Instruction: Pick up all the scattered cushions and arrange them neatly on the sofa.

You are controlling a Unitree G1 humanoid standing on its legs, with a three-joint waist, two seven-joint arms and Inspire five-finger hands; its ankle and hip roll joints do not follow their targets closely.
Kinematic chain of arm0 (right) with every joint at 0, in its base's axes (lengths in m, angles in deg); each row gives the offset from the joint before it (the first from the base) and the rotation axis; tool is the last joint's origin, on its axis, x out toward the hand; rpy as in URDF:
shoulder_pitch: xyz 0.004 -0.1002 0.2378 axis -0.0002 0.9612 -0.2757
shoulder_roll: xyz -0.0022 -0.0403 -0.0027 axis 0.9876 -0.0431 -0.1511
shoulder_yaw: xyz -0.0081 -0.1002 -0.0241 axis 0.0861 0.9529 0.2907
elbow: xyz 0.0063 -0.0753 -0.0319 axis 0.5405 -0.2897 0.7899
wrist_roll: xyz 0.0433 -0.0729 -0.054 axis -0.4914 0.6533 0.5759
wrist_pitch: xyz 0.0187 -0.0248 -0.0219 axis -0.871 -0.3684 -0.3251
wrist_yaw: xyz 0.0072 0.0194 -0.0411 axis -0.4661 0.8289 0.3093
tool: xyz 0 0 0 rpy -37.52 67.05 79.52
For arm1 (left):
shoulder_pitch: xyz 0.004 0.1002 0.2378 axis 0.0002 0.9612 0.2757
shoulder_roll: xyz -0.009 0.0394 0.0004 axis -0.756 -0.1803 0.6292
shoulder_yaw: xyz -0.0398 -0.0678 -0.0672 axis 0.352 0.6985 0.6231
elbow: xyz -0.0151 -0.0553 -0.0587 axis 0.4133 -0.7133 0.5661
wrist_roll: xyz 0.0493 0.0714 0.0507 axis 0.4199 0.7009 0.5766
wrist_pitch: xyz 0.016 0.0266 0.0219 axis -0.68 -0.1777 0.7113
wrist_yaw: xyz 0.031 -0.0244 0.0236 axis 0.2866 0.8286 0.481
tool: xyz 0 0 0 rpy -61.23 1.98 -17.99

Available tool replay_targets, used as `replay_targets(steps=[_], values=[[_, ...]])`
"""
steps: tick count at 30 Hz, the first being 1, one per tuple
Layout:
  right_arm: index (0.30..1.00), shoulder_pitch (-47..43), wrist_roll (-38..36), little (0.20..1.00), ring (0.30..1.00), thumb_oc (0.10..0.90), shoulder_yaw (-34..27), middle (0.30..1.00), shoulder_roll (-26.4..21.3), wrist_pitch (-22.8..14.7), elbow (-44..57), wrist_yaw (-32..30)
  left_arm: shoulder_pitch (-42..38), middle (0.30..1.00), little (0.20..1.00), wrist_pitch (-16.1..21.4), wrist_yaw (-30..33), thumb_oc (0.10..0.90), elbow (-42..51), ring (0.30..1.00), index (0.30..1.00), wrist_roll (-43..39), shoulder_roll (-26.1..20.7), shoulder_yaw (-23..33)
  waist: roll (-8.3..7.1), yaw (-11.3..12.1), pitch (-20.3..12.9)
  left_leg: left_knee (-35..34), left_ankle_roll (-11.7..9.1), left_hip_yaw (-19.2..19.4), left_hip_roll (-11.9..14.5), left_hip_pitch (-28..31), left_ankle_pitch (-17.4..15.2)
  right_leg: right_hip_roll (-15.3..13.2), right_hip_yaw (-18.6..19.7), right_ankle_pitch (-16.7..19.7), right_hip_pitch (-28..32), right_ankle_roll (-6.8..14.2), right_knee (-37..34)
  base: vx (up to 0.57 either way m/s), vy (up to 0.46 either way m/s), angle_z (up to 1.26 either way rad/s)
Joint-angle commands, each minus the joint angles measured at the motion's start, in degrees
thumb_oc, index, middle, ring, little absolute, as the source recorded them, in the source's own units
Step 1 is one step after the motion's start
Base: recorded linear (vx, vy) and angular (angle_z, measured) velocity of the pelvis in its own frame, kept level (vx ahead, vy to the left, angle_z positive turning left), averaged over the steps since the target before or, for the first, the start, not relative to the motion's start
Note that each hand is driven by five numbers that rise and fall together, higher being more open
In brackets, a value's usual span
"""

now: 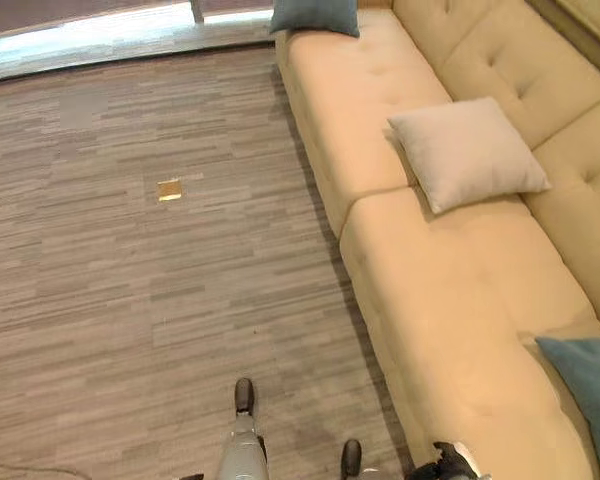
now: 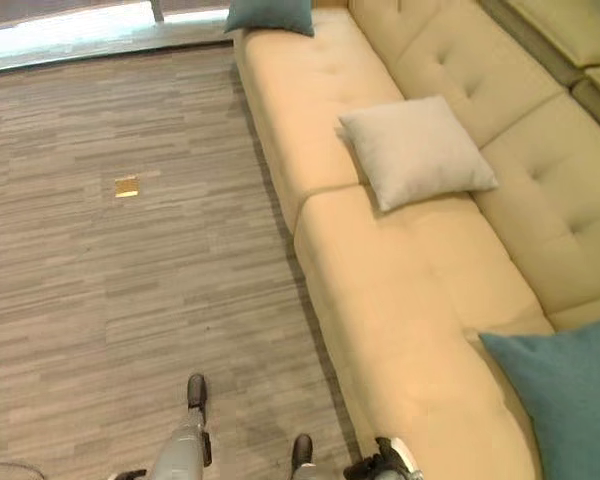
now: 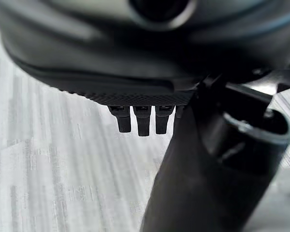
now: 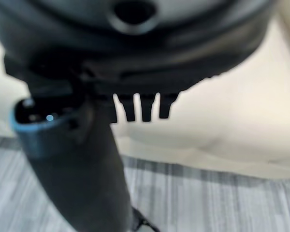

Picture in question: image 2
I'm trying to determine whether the robot right black hand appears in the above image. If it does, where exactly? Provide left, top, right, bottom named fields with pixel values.
left=343, top=436, right=425, bottom=480

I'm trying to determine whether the cream tufted sofa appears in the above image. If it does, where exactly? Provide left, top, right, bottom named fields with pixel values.
left=232, top=0, right=600, bottom=480

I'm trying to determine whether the cream sofa with grey base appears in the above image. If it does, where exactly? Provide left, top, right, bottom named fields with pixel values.
left=479, top=0, right=600, bottom=132

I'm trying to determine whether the robot right silver leg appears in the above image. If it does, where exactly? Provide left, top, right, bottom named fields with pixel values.
left=291, top=462, right=327, bottom=480

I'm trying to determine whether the robot right dark foot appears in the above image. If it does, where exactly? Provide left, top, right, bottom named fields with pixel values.
left=291, top=433, right=314, bottom=466

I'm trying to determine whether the robot dark foot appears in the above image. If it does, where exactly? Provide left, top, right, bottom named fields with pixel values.
left=291, top=433, right=314, bottom=466
left=186, top=373, right=210, bottom=409

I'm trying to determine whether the robot left dark foot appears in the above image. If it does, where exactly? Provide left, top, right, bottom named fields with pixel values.
left=186, top=373, right=210, bottom=409

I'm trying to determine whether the large teal cushion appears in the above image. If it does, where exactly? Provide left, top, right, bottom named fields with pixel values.
left=478, top=313, right=600, bottom=480

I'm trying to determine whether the brass floor outlet plate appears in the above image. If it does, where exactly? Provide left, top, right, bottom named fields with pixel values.
left=114, top=175, right=141, bottom=199

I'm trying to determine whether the light grey cushion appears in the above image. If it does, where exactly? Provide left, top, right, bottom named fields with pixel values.
left=338, top=95, right=500, bottom=213

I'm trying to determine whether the small teal cushion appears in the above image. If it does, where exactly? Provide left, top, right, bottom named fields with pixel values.
left=223, top=0, right=316, bottom=38

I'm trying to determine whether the grey floor cable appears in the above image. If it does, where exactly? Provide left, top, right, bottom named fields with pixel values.
left=0, top=461, right=42, bottom=480

